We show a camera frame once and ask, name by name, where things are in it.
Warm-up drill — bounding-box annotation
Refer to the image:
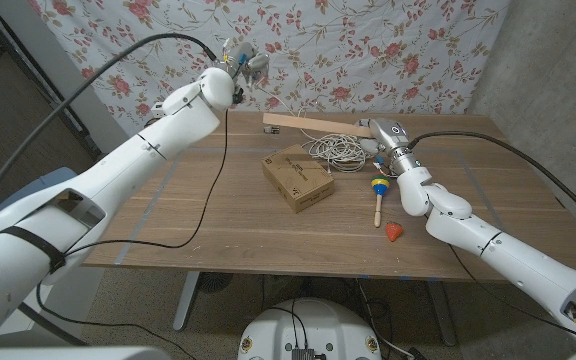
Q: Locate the blue plastic bin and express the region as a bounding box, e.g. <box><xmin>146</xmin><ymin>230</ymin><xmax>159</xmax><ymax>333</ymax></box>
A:
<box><xmin>0</xmin><ymin>166</ymin><xmax>80</xmax><ymax>216</ymax></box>

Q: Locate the white table leg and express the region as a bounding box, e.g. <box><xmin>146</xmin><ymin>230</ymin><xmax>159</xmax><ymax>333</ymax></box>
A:
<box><xmin>172</xmin><ymin>271</ymin><xmax>202</xmax><ymax>332</ymax></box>

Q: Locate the white Ethernet cable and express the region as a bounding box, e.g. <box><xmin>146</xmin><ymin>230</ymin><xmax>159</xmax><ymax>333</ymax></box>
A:
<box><xmin>255</xmin><ymin>82</ymin><xmax>369</xmax><ymax>174</ymax></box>

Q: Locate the colourful striped wooden maraca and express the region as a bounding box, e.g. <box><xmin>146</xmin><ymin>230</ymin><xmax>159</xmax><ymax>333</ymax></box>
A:
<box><xmin>370</xmin><ymin>174</ymin><xmax>392</xmax><ymax>229</ymax></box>

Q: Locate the white low cabinet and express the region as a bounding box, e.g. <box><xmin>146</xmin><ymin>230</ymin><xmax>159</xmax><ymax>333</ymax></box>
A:
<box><xmin>0</xmin><ymin>264</ymin><xmax>105</xmax><ymax>347</ymax></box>

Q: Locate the wooden clip hanger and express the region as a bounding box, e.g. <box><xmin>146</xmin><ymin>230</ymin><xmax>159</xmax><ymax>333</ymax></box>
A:
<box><xmin>261</xmin><ymin>112</ymin><xmax>375</xmax><ymax>140</ymax></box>

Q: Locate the floral backdrop cloth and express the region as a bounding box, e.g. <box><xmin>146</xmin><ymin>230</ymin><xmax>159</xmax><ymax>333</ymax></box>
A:
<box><xmin>27</xmin><ymin>0</ymin><xmax>512</xmax><ymax>140</ymax></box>

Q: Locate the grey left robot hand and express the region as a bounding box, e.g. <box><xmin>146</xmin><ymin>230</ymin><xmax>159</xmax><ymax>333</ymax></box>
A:
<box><xmin>223</xmin><ymin>41</ymin><xmax>272</xmax><ymax>90</ymax></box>

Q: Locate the brown cardboard package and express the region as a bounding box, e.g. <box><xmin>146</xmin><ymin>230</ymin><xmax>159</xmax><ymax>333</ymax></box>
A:
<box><xmin>260</xmin><ymin>144</ymin><xmax>336</xmax><ymax>215</ymax></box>

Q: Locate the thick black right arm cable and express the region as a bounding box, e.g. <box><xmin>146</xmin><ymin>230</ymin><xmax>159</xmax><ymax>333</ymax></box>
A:
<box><xmin>406</xmin><ymin>130</ymin><xmax>576</xmax><ymax>235</ymax></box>

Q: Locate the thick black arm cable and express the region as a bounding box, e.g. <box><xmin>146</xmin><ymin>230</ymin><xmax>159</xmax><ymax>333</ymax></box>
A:
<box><xmin>406</xmin><ymin>130</ymin><xmax>576</xmax><ymax>235</ymax></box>
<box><xmin>0</xmin><ymin>32</ymin><xmax>218</xmax><ymax>234</ymax></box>

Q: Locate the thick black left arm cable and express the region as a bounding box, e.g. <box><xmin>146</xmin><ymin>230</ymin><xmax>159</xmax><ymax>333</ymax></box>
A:
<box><xmin>0</xmin><ymin>32</ymin><xmax>218</xmax><ymax>234</ymax></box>

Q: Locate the red toy strawberry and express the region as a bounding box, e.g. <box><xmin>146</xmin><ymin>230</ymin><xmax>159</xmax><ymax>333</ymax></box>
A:
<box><xmin>385</xmin><ymin>221</ymin><xmax>404</xmax><ymax>243</ymax></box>

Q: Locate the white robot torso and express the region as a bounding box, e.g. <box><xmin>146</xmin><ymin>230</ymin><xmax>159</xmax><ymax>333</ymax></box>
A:
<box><xmin>237</xmin><ymin>298</ymin><xmax>383</xmax><ymax>360</ymax></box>

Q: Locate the grey table leg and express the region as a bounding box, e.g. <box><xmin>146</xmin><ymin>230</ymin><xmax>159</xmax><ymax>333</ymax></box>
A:
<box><xmin>425</xmin><ymin>279</ymin><xmax>458</xmax><ymax>347</ymax></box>

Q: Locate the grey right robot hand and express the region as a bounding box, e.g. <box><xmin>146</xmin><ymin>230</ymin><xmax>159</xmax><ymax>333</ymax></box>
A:
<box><xmin>356</xmin><ymin>117</ymin><xmax>422</xmax><ymax>176</ymax></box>

